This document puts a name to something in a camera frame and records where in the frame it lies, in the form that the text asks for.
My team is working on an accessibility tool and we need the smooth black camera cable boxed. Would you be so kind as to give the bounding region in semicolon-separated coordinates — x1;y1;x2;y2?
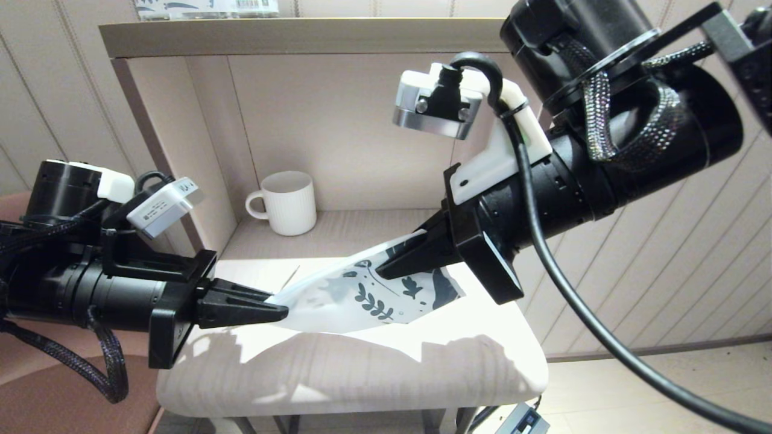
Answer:
449;52;772;434

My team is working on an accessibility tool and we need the white floral plastic bag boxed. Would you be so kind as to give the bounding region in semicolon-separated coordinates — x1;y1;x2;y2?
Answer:
265;228;467;335

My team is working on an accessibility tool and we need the braided black arm cable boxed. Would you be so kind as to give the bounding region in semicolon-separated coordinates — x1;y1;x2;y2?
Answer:
543;33;724;175
0;304;130;404

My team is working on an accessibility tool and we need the braided black left arm cable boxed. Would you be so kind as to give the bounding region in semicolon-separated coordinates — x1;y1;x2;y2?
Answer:
0;304;130;404

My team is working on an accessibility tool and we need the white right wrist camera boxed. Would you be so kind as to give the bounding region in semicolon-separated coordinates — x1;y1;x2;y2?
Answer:
393;63;552;206

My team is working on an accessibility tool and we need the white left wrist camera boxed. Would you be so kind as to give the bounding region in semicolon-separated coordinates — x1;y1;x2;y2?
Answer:
126;176;205;239

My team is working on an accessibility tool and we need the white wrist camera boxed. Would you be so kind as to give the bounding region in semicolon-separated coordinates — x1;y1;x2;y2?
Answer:
126;176;205;239
393;63;552;206

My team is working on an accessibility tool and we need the braided black right arm cable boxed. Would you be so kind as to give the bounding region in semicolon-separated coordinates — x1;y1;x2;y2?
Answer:
543;33;724;175

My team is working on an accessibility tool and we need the white ribbed ceramic mug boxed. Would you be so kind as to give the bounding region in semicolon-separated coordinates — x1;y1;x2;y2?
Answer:
245;171;318;237

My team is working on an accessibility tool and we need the patterned package with barcode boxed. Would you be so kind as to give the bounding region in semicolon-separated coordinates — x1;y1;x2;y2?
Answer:
134;0;280;21

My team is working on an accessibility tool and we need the reddish brown chair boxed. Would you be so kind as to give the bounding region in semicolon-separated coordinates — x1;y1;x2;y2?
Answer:
0;192;166;434

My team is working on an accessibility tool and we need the light wooden desk with shelf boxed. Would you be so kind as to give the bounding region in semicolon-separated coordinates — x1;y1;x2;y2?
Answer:
98;17;584;434

